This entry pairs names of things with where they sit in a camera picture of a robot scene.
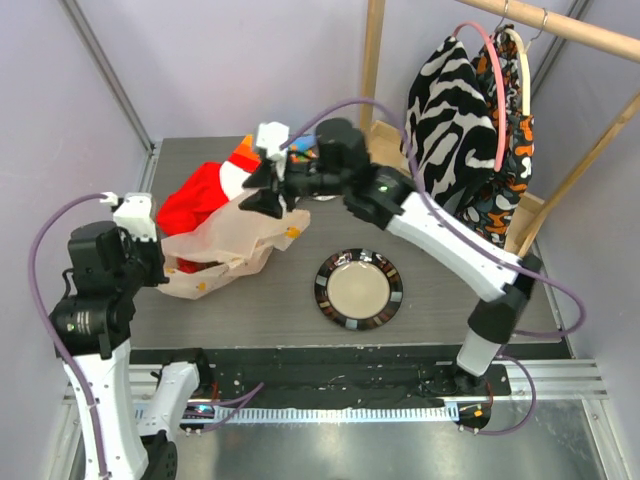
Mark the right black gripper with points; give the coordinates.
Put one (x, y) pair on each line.
(279, 185)

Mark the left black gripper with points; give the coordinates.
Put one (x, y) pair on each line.
(158, 272)

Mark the translucent plastic bag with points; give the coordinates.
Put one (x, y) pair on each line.
(230, 243)

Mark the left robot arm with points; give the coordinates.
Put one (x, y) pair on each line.
(109, 267)

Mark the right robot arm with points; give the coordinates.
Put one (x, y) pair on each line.
(383, 196)

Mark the colourful rainbow cartoon shirt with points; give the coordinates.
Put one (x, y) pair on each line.
(209, 188)

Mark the black rimmed beige plate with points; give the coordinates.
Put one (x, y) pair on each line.
(358, 289)

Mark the black white zebra garment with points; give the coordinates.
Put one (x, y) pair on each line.
(452, 137)

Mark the black orange patterned garment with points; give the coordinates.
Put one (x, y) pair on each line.
(489, 211)

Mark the wooden clothes rack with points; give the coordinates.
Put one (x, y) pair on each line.
(389, 23)

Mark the cream hanger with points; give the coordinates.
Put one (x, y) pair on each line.
(524, 70)

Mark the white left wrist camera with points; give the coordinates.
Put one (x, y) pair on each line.
(132, 214)

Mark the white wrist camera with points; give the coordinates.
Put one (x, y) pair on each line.
(268, 142)
(132, 214)

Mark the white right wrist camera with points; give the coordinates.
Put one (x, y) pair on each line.
(268, 142)

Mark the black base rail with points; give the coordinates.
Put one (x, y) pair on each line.
(347, 377)

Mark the white slotted cable duct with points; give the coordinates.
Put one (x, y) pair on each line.
(315, 416)

